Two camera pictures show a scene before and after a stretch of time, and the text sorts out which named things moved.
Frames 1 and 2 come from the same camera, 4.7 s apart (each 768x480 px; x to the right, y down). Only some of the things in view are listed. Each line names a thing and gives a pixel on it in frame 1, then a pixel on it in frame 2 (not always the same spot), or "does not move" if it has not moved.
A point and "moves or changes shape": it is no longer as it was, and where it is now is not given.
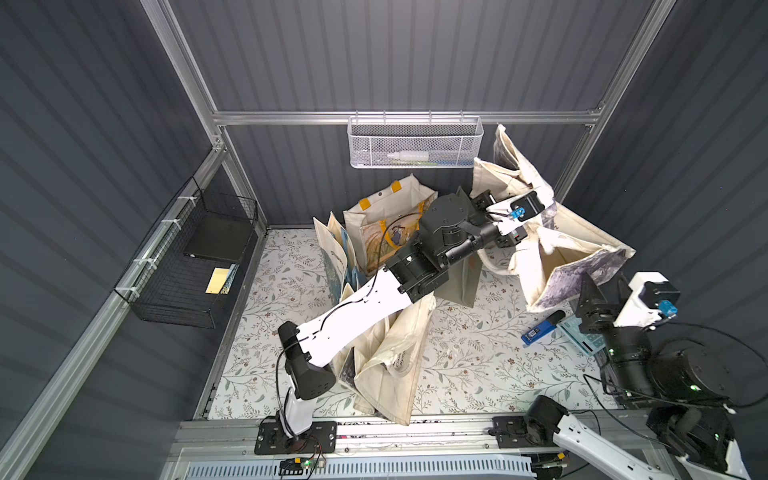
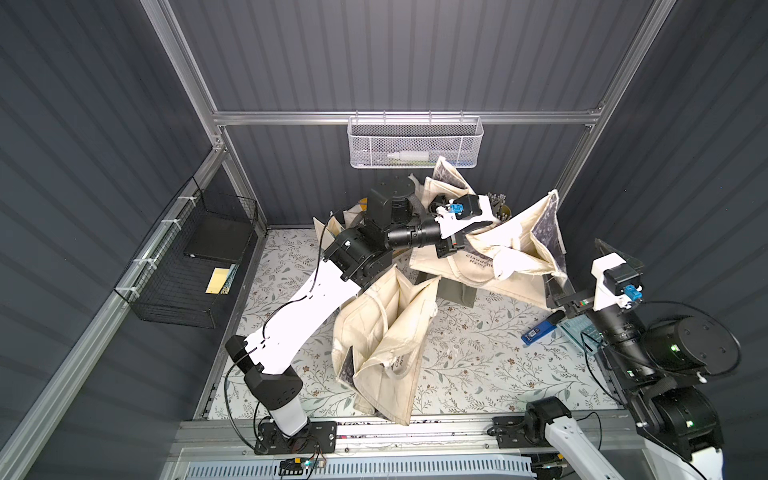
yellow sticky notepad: (217, 280) does not move
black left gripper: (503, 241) → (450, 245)
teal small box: (589, 343) does not move
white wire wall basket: (414, 142) does not move
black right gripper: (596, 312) → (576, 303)
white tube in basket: (409, 155) does not move
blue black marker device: (543, 328) does not move
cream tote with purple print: (547, 264) moves or changes shape
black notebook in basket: (220, 237) does not move
